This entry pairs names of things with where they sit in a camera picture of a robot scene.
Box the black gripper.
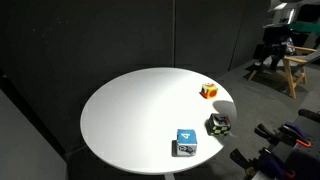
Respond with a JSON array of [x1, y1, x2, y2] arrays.
[[257, 33, 293, 70]]

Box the light blue plush cube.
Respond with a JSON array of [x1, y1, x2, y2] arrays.
[[175, 128, 198, 157]]

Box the orange plush cube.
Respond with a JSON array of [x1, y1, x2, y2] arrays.
[[199, 82, 220, 100]]

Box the black checkered plush cube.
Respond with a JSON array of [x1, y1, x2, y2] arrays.
[[206, 112, 232, 137]]

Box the wooden chair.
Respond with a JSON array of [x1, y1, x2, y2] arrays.
[[248, 46, 318, 100]]

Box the black spring clamp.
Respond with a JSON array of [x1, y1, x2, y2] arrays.
[[254, 122, 280, 143]]

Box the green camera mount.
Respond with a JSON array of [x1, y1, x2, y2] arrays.
[[288, 20, 320, 35]]

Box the black cylindrical handle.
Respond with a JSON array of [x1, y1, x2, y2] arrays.
[[297, 108, 320, 124]]

